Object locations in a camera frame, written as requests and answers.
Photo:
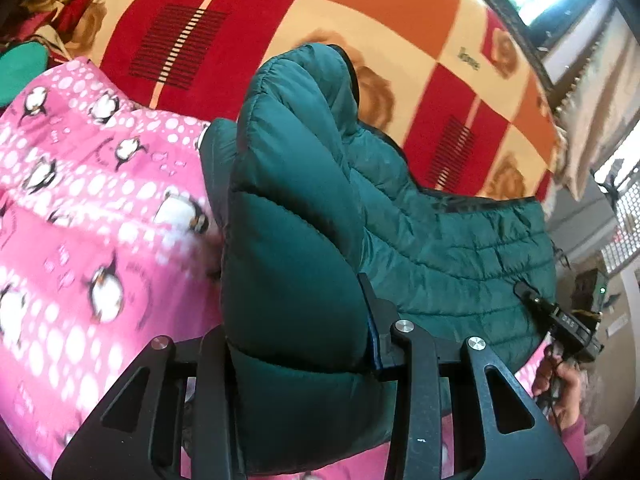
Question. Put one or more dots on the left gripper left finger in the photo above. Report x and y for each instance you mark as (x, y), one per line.
(135, 431)

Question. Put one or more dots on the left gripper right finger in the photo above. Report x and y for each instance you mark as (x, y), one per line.
(497, 430)

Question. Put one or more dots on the dark green puffer jacket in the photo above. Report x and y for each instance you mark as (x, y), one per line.
(307, 197)

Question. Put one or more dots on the right hand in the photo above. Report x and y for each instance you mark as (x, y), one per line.
(566, 410)

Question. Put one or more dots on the pink penguin blanket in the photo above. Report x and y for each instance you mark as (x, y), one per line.
(107, 240)

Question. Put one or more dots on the beige curtain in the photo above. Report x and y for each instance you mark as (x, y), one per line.
(602, 101)

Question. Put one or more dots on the teal green garment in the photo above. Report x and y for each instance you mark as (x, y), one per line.
(20, 64)

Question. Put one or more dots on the window with dark frame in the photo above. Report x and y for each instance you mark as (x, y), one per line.
(552, 36)

